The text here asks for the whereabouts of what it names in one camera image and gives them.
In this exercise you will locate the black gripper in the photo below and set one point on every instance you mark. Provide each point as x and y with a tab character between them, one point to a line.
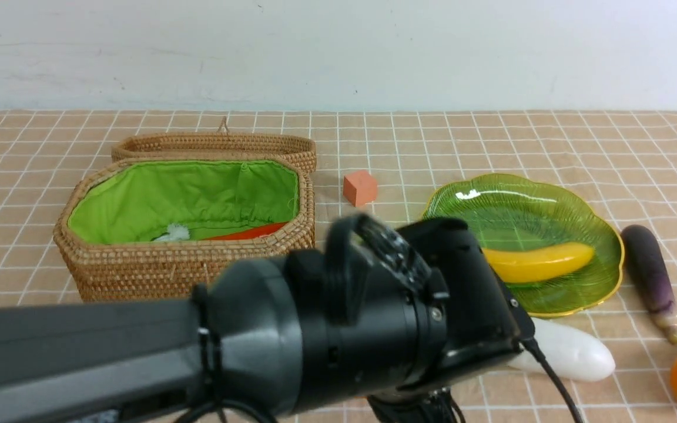
485	324

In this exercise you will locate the yellow toy banana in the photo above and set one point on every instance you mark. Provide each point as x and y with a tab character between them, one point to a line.
539	265

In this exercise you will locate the white toy radish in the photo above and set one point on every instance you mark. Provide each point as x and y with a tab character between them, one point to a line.
570	352

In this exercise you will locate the purple toy eggplant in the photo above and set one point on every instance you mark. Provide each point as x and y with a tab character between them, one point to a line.
646	267

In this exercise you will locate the orange toy carrot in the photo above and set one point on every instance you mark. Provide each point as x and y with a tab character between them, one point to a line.
252	233

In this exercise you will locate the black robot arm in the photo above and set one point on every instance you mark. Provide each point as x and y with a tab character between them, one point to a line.
397	316

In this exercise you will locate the green glass plate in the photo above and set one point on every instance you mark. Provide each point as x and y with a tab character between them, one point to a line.
511	213

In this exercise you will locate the orange foam cube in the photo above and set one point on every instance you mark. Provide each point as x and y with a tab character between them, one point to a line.
360	188

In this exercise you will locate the checkered beige tablecloth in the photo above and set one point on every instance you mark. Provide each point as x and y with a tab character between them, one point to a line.
624	164

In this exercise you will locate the woven basket lid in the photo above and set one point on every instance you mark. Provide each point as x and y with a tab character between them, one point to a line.
301	152

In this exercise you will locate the woven wicker basket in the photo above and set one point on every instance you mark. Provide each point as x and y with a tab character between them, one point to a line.
136	229

